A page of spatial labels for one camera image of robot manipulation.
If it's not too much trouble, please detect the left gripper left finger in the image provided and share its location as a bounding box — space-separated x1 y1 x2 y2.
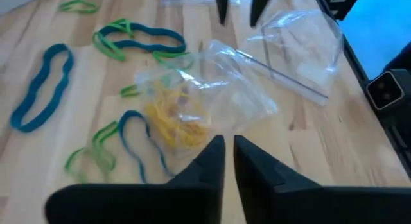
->
44 135 226 224

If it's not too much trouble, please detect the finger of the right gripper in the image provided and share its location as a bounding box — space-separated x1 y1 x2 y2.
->
214 0 231 26
249 0 274 28

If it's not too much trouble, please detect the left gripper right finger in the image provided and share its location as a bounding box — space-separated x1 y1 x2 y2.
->
233 135 411 224

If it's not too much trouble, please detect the clear plastic zip bag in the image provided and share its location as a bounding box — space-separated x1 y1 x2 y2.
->
237 8 344 107
134 39 279 160

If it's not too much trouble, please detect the wide blue rubber band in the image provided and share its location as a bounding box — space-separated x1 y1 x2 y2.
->
118 110 176 184
96 22 188 55

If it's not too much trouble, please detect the yellow rubber band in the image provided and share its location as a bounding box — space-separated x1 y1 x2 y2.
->
144 84 211 150

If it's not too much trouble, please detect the black rubber band loop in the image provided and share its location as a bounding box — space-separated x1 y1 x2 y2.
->
9 43 74 134

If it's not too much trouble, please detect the thin yellow-green rubber band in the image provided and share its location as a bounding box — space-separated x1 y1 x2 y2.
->
152 50 195 70
58 0 100 15

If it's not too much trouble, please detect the dark green rubber band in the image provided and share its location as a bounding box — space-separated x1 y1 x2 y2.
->
120 84 141 98

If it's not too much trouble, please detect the black aluminium table frame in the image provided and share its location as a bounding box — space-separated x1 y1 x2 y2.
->
313 0 411 178

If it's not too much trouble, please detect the small black square camera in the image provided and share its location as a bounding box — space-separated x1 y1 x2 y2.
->
365 69 406 112

